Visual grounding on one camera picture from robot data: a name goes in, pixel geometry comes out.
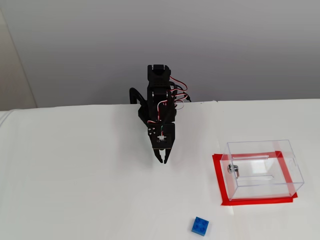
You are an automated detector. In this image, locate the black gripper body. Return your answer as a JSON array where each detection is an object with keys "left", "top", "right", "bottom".
[{"left": 146, "top": 121, "right": 175, "bottom": 145}]

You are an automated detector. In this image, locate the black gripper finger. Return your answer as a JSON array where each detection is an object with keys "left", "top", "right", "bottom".
[
  {"left": 162, "top": 148, "right": 173, "bottom": 165},
  {"left": 152, "top": 149, "right": 165, "bottom": 164}
]

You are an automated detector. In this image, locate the blue lego brick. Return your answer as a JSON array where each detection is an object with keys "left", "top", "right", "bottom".
[{"left": 191, "top": 216, "right": 210, "bottom": 237}]

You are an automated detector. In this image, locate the metal lock on box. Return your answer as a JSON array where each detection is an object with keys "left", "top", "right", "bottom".
[{"left": 226, "top": 164, "right": 241, "bottom": 179}]

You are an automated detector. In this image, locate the transparent plastic box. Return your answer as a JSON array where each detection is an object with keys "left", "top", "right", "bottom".
[{"left": 219, "top": 139, "right": 305, "bottom": 202}]

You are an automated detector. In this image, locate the black table clamp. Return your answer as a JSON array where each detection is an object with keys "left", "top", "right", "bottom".
[{"left": 129, "top": 87, "right": 147, "bottom": 108}]

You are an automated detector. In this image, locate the white table cover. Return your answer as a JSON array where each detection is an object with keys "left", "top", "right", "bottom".
[{"left": 0, "top": 98, "right": 320, "bottom": 240}]

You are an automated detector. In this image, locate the red white black servo cable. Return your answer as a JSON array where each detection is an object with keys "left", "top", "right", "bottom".
[
  {"left": 169, "top": 76, "right": 189, "bottom": 92},
  {"left": 156, "top": 99, "right": 169, "bottom": 123},
  {"left": 172, "top": 91, "right": 190, "bottom": 111}
]

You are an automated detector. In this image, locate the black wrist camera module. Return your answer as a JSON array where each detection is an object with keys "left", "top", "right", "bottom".
[{"left": 152, "top": 123, "right": 176, "bottom": 152}]

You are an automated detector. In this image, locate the black camera cable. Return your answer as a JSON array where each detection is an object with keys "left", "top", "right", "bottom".
[{"left": 174, "top": 84, "right": 192, "bottom": 103}]

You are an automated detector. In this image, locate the red tape frame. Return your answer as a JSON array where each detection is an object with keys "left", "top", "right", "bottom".
[{"left": 212, "top": 150, "right": 299, "bottom": 207}]

